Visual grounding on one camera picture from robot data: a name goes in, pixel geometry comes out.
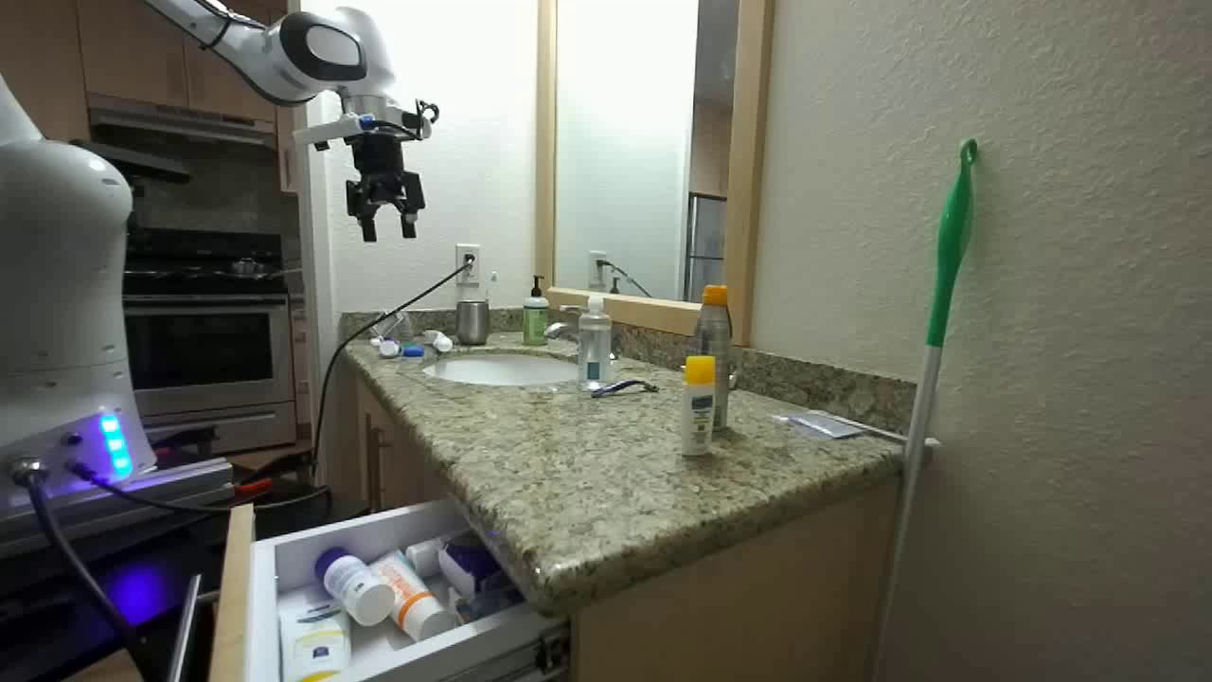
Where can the white flat packet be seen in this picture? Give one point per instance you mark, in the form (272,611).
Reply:
(822,427)

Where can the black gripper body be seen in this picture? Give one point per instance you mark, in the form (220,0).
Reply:
(379,169)

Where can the open white drawer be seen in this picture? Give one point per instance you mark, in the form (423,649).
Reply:
(495,639)

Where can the blue box in drawer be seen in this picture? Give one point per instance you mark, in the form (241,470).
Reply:
(471,570)

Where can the white bottle yellow cap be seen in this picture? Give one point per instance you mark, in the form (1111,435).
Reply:
(697,384)

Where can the wall power outlet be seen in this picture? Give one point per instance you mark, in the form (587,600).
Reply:
(468,259)

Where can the stainless steel oven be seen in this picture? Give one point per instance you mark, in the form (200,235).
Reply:
(207,320)

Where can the chrome faucet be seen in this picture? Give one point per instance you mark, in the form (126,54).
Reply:
(561,326)

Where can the clear plastic bottle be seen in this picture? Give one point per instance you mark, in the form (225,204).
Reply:
(595,342)

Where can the grey metal cup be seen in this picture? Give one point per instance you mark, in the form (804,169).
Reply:
(471,320)

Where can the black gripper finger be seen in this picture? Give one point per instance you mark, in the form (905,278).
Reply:
(409,221)
(369,225)

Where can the white orange pill bottle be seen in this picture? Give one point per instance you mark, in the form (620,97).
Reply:
(413,608)

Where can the small white box in drawer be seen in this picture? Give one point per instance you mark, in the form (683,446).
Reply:
(314,649)

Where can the white sink basin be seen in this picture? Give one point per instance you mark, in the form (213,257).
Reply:
(500,370)

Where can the green handled mop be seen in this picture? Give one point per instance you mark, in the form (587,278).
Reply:
(949,259)

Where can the wood framed mirror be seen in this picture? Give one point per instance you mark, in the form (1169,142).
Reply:
(614,153)

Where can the black robot cart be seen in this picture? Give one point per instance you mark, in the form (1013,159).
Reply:
(147,595)

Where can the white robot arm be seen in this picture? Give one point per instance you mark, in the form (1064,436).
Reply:
(64,387)

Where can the wooden vanity cabinet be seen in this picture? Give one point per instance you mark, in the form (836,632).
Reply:
(758,563)

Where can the purple toothpaste tube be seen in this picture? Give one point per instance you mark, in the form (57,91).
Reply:
(400,349)

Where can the green soap dispenser bottle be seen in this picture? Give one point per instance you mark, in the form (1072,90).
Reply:
(535,312)

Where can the white pill bottle blue cap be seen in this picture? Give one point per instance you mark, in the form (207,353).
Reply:
(354,586)

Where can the silver spray can orange cap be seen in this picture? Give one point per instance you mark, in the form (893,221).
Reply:
(715,340)

